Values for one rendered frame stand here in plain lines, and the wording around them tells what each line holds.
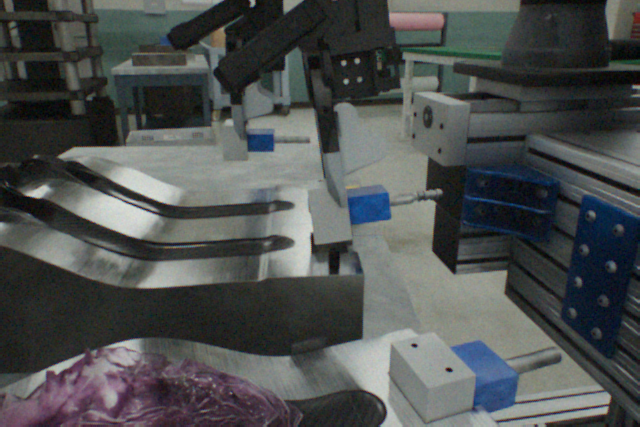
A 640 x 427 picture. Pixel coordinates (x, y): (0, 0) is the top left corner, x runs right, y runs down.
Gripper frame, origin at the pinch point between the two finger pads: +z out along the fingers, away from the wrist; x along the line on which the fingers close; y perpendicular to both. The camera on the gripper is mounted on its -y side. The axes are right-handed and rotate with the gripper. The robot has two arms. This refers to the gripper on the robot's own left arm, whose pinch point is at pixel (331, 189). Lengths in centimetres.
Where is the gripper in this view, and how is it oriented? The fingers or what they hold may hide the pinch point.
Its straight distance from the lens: 47.3
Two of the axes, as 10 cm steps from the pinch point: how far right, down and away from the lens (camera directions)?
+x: -0.4, -1.9, 9.8
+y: 9.9, -1.5, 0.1
